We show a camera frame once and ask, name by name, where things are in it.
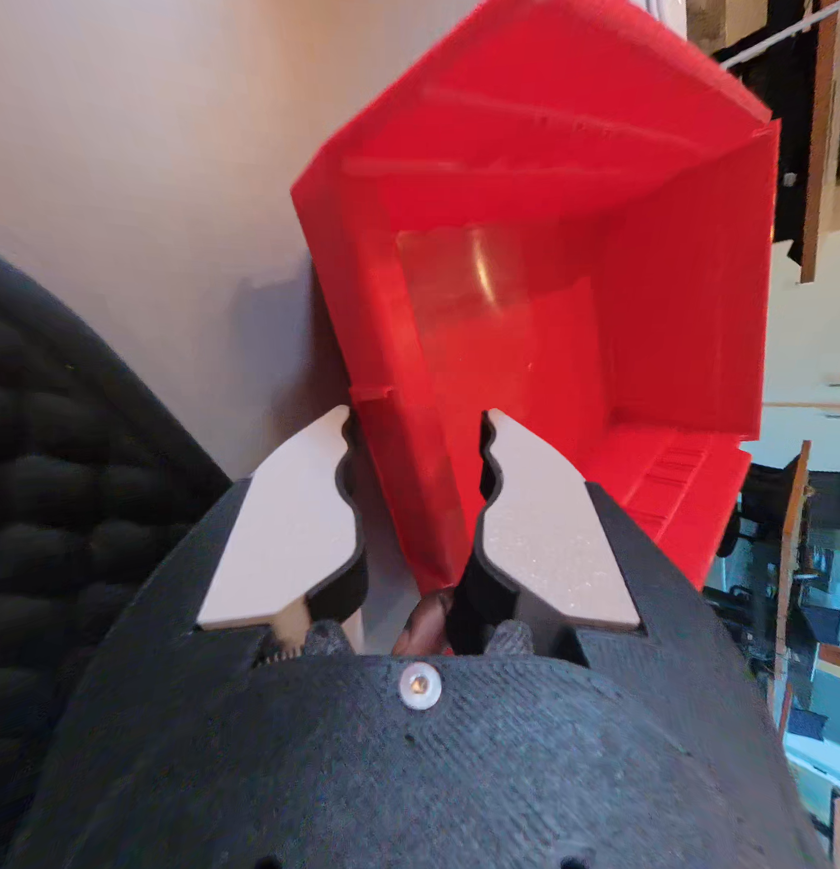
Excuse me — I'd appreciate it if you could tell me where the red plastic bin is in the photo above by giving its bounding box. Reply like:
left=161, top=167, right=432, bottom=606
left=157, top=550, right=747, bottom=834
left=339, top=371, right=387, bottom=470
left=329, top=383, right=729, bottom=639
left=291, top=0, right=782, bottom=598

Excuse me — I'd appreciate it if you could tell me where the black mesh cushion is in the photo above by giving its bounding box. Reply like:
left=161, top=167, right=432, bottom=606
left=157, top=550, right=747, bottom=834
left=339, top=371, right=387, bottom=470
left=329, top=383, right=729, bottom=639
left=0, top=250, right=232, bottom=850

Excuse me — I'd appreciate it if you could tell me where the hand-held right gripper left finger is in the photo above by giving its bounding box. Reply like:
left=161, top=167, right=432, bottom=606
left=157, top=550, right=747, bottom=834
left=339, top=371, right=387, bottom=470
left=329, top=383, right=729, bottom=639
left=196, top=405, right=368, bottom=632

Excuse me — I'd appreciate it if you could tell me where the person's right hand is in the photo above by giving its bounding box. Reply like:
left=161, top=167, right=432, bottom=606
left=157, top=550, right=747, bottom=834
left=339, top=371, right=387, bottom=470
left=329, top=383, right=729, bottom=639
left=391, top=587, right=456, bottom=656

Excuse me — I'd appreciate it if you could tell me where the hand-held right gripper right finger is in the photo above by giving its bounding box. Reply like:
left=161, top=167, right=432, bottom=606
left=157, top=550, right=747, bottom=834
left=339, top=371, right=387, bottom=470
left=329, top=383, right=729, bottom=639
left=452, top=409, right=643, bottom=656

